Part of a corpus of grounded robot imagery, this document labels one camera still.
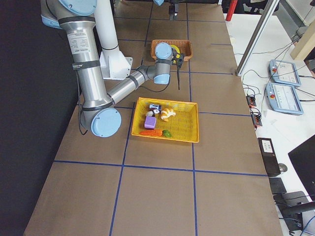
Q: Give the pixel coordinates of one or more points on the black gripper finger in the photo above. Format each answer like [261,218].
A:
[173,12]

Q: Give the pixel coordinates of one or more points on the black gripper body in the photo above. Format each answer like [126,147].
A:
[172,10]
[178,64]

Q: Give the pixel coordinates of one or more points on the yellow tape roll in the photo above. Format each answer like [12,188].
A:
[175,46]

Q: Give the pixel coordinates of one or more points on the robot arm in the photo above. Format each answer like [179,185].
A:
[93,43]
[160,2]

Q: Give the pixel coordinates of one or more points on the brown wicker basket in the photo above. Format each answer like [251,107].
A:
[183,45]

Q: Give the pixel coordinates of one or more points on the small dark can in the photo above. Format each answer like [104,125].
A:
[155,107]

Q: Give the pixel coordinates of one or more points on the toy croissant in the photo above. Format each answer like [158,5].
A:
[166,113]

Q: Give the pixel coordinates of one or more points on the panda figurine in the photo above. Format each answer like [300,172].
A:
[152,113]

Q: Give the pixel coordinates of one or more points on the white pillar with base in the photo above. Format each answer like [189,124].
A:
[114,65]

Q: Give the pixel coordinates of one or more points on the purple foam block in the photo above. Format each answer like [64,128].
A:
[150,122]

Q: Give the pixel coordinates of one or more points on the toy carrot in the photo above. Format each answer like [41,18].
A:
[156,133]

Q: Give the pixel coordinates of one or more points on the upper teach pendant tablet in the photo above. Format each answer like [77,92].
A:
[284,72]

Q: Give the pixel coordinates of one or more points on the teach pendant tablet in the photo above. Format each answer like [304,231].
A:
[284,72]
[283,98]

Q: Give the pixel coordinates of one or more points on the lower teach pendant tablet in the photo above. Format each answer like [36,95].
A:
[283,98]

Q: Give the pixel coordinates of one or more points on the black box on desk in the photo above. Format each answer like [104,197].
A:
[269,157]

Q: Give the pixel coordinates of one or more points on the black computer monitor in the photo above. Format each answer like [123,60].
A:
[303,161]

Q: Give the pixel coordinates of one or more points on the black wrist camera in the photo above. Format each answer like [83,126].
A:
[179,59]

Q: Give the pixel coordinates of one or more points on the aluminium frame post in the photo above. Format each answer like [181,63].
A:
[268,11]

